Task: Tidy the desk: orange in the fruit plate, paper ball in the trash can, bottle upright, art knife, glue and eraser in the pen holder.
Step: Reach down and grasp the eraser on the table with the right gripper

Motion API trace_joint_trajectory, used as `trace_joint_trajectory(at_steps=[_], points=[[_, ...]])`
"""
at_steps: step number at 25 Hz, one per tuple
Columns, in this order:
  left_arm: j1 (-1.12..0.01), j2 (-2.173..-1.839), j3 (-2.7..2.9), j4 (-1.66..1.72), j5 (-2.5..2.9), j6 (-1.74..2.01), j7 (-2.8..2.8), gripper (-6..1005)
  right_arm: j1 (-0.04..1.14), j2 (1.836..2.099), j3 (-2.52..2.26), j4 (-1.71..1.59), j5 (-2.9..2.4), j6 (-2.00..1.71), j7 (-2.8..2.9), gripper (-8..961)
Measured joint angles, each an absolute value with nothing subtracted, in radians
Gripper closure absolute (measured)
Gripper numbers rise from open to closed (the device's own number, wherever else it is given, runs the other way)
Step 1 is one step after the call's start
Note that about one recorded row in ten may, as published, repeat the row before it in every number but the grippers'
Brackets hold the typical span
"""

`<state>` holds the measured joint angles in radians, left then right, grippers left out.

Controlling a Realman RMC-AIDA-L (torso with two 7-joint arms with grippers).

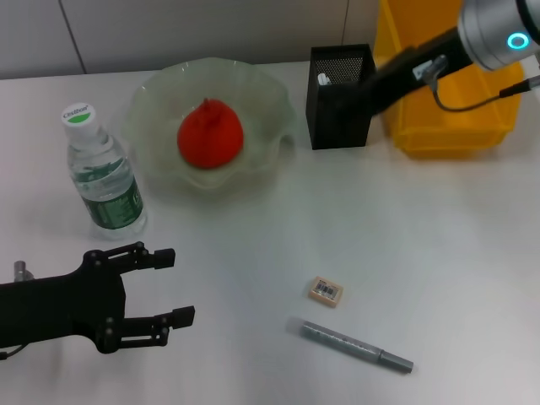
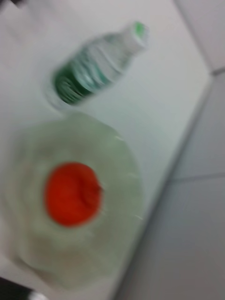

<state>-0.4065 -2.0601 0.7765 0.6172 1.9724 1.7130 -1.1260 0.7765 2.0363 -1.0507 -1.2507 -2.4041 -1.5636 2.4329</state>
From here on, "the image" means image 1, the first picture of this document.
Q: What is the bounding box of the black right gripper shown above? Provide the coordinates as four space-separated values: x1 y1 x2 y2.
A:
335 27 470 123

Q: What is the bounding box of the clear water bottle green label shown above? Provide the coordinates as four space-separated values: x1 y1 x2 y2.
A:
60 103 149 241

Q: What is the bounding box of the yellow plastic bin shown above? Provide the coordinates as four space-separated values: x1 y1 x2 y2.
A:
373 0 527 160

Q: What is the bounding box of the right gripper cable with plug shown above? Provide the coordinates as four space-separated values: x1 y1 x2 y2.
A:
415 54 540 114

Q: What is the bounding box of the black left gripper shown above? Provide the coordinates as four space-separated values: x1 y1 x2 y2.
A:
0 240 197 355

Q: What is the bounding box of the pale green glass fruit plate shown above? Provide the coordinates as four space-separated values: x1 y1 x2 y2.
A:
125 57 300 203

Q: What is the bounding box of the black mesh pen holder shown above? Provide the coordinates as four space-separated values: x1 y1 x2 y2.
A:
305 43 378 151

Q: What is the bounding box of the gripper cable with plug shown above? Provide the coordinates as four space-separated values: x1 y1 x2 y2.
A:
0 260 35 360
415 54 540 114

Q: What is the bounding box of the beige eraser with barcode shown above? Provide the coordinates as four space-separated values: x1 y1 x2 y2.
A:
307 276 344 309

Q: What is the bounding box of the left gripper cable with plug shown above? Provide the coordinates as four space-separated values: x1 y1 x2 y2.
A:
0 260 35 360

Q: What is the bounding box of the orange fruit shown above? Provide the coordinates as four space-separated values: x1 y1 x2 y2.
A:
176 98 245 170

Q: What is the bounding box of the grey marker pen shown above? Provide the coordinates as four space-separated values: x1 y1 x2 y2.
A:
286 316 414 375

